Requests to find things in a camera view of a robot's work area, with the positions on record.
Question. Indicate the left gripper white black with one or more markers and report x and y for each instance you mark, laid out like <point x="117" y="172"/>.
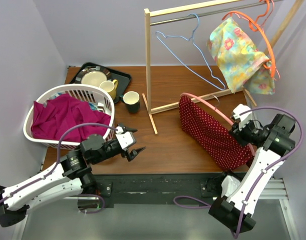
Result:
<point x="133" y="152"/>

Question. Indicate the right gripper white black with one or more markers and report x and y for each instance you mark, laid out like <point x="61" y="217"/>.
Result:
<point x="239" y="129"/>

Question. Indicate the red polka dot skirt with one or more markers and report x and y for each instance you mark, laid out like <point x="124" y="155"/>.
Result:
<point x="231" y="163"/>

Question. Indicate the floral pastel skirt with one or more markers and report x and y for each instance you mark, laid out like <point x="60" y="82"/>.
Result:
<point x="241" y="63"/>

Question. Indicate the pink plastic hanger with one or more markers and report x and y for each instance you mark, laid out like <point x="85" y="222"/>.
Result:
<point x="212" y="107"/>

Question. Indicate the magenta cloth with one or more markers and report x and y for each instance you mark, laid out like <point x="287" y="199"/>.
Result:
<point x="56" y="116"/>

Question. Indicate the blue wire hanger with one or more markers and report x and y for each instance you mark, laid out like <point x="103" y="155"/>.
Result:
<point x="191" y="39"/>

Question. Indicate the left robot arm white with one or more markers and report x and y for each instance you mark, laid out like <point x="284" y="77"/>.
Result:
<point x="71" y="175"/>

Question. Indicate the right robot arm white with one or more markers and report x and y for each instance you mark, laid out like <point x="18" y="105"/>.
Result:
<point x="235" y="206"/>

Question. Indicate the black mug cream inside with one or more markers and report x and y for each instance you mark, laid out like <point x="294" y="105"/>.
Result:
<point x="131" y="100"/>

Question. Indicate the white laundry basket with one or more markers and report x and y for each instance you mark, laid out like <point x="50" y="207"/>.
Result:
<point x="82" y="92"/>

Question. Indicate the yellow mug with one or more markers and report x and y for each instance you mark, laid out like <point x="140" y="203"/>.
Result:
<point x="110" y="86"/>

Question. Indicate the black tray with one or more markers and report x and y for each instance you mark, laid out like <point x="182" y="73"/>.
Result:
<point x="123" y="78"/>

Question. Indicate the cream plate black rim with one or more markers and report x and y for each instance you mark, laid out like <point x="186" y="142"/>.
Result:
<point x="93" y="75"/>

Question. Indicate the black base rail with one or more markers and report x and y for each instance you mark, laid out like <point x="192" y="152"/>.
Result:
<point x="154" y="189"/>

